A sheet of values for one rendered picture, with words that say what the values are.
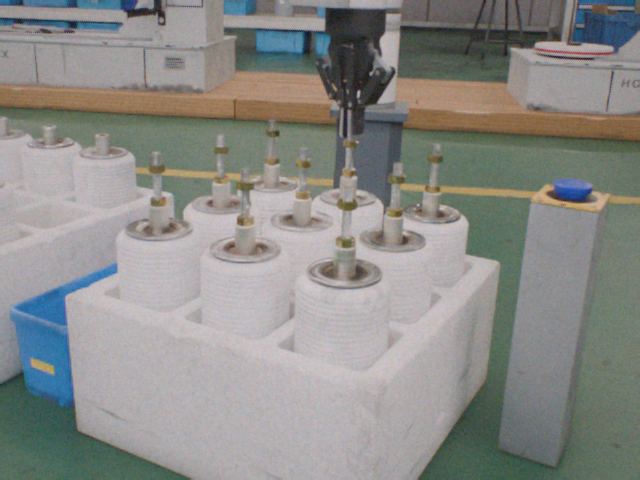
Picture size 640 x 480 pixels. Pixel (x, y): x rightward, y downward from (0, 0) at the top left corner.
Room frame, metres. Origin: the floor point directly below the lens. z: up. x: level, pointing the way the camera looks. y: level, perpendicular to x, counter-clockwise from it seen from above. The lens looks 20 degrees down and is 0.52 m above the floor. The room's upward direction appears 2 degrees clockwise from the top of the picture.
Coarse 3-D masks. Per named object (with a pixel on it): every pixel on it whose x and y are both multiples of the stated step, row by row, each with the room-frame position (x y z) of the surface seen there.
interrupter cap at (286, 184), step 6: (258, 180) 1.00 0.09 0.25; (264, 180) 1.01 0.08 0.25; (282, 180) 1.01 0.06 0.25; (288, 180) 1.01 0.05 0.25; (294, 180) 1.01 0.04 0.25; (258, 186) 0.97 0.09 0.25; (264, 186) 0.99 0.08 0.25; (282, 186) 0.98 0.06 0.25; (288, 186) 0.98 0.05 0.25; (294, 186) 0.97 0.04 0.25; (264, 192) 0.95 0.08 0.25; (270, 192) 0.95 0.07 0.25; (276, 192) 0.95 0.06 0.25; (282, 192) 0.96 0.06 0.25
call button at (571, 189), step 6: (558, 180) 0.77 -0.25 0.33; (564, 180) 0.77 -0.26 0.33; (570, 180) 0.77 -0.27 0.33; (576, 180) 0.77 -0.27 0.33; (558, 186) 0.75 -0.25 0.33; (564, 186) 0.75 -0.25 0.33; (570, 186) 0.74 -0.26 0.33; (576, 186) 0.74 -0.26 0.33; (582, 186) 0.74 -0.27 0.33; (588, 186) 0.75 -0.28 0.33; (558, 192) 0.76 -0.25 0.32; (564, 192) 0.74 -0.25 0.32; (570, 192) 0.74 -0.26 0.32; (576, 192) 0.74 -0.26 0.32; (582, 192) 0.74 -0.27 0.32; (588, 192) 0.74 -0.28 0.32; (564, 198) 0.75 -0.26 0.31; (570, 198) 0.74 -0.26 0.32; (576, 198) 0.74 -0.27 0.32; (582, 198) 0.74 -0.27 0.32
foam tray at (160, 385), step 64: (128, 320) 0.71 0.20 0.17; (192, 320) 0.72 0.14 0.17; (448, 320) 0.73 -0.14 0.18; (128, 384) 0.71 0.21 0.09; (192, 384) 0.67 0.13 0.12; (256, 384) 0.63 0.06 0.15; (320, 384) 0.59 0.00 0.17; (384, 384) 0.58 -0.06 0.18; (448, 384) 0.75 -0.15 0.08; (128, 448) 0.71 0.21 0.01; (192, 448) 0.67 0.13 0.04; (256, 448) 0.63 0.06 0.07; (320, 448) 0.59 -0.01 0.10; (384, 448) 0.59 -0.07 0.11
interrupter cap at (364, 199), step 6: (324, 192) 0.95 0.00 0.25; (330, 192) 0.95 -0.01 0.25; (336, 192) 0.96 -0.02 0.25; (360, 192) 0.96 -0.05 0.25; (366, 192) 0.96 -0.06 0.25; (324, 198) 0.92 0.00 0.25; (330, 198) 0.93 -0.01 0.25; (336, 198) 0.94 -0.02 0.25; (360, 198) 0.94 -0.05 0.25; (366, 198) 0.93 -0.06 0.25; (372, 198) 0.93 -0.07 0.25; (330, 204) 0.90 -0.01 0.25; (336, 204) 0.90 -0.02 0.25; (360, 204) 0.90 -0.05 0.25; (366, 204) 0.91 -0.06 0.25; (372, 204) 0.92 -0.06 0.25
